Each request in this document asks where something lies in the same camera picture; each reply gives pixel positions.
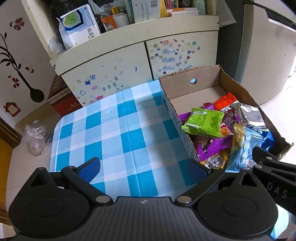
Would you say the yellow waffle packet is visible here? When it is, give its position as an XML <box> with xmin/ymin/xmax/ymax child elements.
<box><xmin>201</xmin><ymin>154</ymin><xmax>229</xmax><ymax>169</ymax></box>

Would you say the silver foil snack packet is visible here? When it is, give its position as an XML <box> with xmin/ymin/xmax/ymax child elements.
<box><xmin>230</xmin><ymin>102</ymin><xmax>267</xmax><ymax>131</ymax></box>

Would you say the pink white snack packet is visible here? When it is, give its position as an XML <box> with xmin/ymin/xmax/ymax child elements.
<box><xmin>222</xmin><ymin>108</ymin><xmax>236</xmax><ymax>131</ymax></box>

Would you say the purple cartoon snack packet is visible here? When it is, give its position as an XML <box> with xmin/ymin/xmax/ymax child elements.
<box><xmin>179</xmin><ymin>111</ymin><xmax>233</xmax><ymax>162</ymax></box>

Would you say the green snack packet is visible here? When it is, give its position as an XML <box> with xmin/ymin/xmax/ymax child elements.
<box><xmin>181</xmin><ymin>108</ymin><xmax>224</xmax><ymax>138</ymax></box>

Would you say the red noodle snack packet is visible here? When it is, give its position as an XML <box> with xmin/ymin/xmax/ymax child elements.
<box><xmin>203</xmin><ymin>92</ymin><xmax>237</xmax><ymax>111</ymax></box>

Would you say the blue foil snack bag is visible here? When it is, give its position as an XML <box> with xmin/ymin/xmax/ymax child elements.
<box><xmin>259</xmin><ymin>128</ymin><xmax>276</xmax><ymax>152</ymax></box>

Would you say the clear plastic bag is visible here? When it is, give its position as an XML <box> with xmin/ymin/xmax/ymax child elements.
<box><xmin>23</xmin><ymin>120</ymin><xmax>53</xmax><ymax>156</ymax></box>

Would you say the blue white checkered tablecloth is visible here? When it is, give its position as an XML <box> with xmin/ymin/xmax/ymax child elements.
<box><xmin>50</xmin><ymin>80</ymin><xmax>196</xmax><ymax>198</ymax></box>

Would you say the brown red gift box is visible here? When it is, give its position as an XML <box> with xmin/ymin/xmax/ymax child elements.
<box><xmin>48</xmin><ymin>75</ymin><xmax>82</xmax><ymax>116</ymax></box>

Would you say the cardboard milk box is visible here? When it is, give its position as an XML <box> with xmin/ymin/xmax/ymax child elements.
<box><xmin>158</xmin><ymin>64</ymin><xmax>295</xmax><ymax>167</ymax></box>

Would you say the cream refrigerator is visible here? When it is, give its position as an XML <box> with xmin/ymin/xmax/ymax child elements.
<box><xmin>216</xmin><ymin>0</ymin><xmax>296</xmax><ymax>106</ymax></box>

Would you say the cream sticker-covered cabinet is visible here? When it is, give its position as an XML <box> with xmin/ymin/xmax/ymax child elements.
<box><xmin>22</xmin><ymin>1</ymin><xmax>219</xmax><ymax>106</ymax></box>

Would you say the white blue carton box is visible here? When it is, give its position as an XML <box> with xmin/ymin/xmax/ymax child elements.
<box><xmin>57</xmin><ymin>4</ymin><xmax>101</xmax><ymax>50</ymax></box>

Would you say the orange small packet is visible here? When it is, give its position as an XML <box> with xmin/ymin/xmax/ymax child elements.
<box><xmin>101</xmin><ymin>15</ymin><xmax>117</xmax><ymax>32</ymax></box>

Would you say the white jar gold lid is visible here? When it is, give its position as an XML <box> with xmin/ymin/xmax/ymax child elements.
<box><xmin>110</xmin><ymin>6</ymin><xmax>130</xmax><ymax>28</ymax></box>

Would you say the white barcode box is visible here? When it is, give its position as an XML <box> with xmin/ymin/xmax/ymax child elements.
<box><xmin>127</xmin><ymin>0</ymin><xmax>161</xmax><ymax>23</ymax></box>

